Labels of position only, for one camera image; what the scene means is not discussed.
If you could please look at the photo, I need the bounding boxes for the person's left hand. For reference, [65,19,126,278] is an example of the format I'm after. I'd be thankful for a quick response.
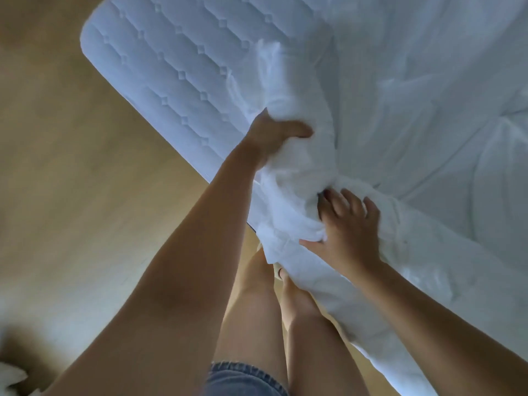
[240,108,314,172]

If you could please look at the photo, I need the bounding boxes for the person's right hand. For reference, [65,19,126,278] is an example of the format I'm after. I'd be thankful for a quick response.
[299,187,383,282]

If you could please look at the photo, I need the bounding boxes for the white bed sheet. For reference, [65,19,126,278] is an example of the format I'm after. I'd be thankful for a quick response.
[225,0,528,396]

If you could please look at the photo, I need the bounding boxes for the person's left forearm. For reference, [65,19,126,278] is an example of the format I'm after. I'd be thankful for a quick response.
[43,146,262,396]

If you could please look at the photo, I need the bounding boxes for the person's right forearm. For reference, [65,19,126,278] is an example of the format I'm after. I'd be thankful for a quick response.
[351,260,528,396]

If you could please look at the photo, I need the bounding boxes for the person's left leg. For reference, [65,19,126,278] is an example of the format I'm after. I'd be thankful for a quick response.
[212,247,289,386]

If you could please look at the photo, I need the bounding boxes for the person's leg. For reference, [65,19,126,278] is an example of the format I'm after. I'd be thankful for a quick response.
[212,247,289,386]
[278,269,370,396]

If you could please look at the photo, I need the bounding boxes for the person's right leg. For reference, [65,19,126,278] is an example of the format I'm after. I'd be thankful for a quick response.
[278,269,370,396]

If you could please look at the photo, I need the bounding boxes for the white quilted mattress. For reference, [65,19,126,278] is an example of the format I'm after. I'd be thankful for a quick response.
[80,0,343,240]

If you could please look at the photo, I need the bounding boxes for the blue denim shorts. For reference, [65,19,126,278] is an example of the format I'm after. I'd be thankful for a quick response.
[204,361,289,396]

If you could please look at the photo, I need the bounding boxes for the white fluffy object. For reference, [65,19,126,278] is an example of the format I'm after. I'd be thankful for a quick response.
[0,361,42,396]

